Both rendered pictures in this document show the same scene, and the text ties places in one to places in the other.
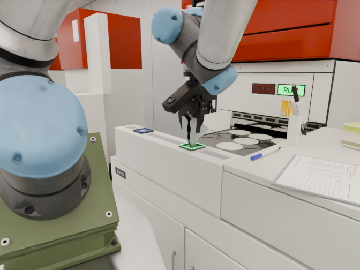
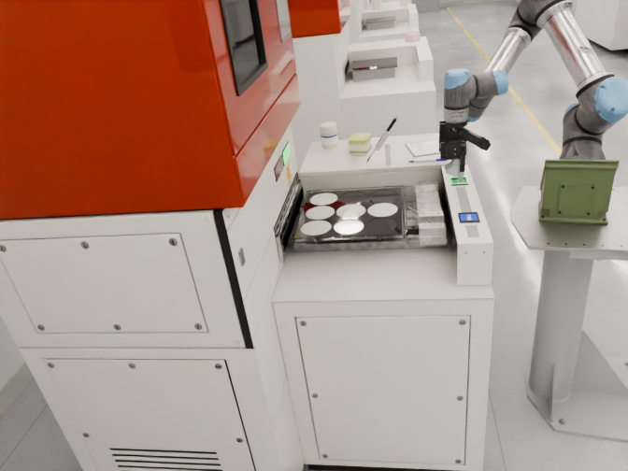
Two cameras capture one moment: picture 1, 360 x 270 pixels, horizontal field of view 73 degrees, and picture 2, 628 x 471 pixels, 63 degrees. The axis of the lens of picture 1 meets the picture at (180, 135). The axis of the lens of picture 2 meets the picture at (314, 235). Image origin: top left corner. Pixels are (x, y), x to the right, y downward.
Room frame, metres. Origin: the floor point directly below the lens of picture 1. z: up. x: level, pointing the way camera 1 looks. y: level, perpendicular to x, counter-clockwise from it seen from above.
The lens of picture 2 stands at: (2.03, 0.89, 1.70)
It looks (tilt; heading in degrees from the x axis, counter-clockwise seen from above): 29 degrees down; 233
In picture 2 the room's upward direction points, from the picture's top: 8 degrees counter-clockwise
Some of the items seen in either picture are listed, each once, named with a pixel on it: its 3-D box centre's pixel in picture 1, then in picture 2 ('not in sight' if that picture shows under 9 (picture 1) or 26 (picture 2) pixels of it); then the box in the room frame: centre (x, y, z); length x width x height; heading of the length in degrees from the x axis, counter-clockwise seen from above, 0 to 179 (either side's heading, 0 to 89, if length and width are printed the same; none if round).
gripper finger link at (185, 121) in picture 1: (192, 129); (454, 171); (0.70, -0.04, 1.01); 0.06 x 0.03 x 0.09; 131
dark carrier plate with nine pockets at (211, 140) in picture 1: (245, 141); (350, 211); (0.97, -0.27, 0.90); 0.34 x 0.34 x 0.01; 41
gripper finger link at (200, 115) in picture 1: (196, 117); not in sight; (0.66, -0.04, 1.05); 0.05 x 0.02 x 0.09; 41
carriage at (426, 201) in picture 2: not in sight; (429, 214); (0.78, -0.08, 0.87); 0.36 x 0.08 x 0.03; 41
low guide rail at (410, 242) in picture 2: not in sight; (368, 244); (1.02, -0.15, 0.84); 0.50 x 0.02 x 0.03; 131
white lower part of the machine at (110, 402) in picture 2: not in sight; (210, 356); (1.48, -0.57, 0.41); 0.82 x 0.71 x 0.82; 41
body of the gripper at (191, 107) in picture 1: (197, 94); (453, 138); (0.70, -0.05, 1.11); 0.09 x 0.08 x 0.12; 131
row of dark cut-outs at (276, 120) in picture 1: (270, 119); (287, 200); (1.12, -0.42, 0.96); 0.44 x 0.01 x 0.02; 41
